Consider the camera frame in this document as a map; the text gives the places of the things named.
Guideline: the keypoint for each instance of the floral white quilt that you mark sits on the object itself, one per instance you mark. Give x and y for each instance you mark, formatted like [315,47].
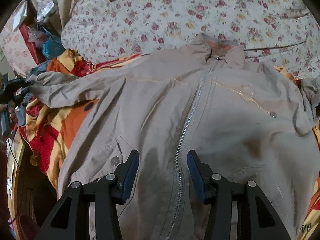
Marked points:
[280,33]

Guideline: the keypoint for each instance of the clear plastic bag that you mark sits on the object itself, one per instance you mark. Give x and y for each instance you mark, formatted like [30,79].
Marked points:
[45,9]

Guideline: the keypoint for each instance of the red orange patterned blanket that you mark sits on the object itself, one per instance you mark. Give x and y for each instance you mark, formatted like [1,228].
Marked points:
[50,131]

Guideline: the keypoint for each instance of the blue plastic bag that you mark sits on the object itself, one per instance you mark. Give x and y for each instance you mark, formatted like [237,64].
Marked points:
[52,47]

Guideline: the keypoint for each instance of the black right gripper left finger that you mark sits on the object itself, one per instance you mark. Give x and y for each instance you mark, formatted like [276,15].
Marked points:
[69,219]

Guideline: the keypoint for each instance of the beige zip-up jacket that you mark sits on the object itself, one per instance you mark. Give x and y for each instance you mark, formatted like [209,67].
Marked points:
[244,119]

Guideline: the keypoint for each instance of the floral covered box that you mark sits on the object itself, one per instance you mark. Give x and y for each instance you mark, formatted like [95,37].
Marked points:
[14,48]

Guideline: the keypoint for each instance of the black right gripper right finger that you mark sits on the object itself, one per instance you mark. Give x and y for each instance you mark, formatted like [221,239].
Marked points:
[257,218]

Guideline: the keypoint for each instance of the person's left hand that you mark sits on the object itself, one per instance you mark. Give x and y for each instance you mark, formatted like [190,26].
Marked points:
[12,115]

